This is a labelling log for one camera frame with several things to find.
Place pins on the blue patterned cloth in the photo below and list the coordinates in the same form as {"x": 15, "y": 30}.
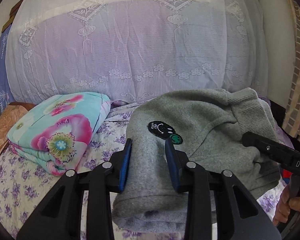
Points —
{"x": 6, "y": 96}

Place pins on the purple floral bedspread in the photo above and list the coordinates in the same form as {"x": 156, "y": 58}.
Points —
{"x": 23, "y": 183}

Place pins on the white lace headboard cover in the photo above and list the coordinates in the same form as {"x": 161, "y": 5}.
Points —
{"x": 135, "y": 50}

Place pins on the right hand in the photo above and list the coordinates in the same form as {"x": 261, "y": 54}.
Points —
{"x": 285, "y": 205}

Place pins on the grey sweatpants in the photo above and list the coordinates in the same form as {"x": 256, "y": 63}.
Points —
{"x": 207, "y": 125}

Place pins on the folded turquoise floral blanket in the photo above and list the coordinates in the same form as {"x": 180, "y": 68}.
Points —
{"x": 56, "y": 133}

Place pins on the red garment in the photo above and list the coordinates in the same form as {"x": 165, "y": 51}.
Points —
{"x": 285, "y": 175}

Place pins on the brown checkered curtain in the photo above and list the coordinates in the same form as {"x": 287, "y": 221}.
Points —
{"x": 291, "y": 123}

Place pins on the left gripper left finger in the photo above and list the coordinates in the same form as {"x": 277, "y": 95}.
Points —
{"x": 58, "y": 215}

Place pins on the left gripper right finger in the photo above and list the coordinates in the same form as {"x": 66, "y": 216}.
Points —
{"x": 239, "y": 216}

